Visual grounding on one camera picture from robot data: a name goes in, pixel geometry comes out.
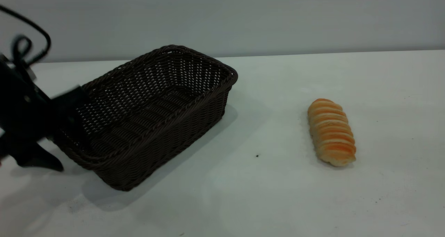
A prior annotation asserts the striped orange bread roll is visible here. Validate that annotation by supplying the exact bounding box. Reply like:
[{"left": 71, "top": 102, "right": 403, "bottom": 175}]
[{"left": 307, "top": 98, "right": 357, "bottom": 167}]

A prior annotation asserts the dark brown woven basket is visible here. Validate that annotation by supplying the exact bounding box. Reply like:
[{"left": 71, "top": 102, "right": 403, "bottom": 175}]
[{"left": 51, "top": 45, "right": 238, "bottom": 191}]

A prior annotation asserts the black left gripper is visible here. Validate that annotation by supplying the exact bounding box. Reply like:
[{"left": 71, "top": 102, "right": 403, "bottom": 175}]
[{"left": 0, "top": 60, "right": 92, "bottom": 172}]

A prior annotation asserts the black cable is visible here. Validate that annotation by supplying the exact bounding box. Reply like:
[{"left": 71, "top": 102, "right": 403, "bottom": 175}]
[{"left": 0, "top": 4, "right": 52, "bottom": 74}]

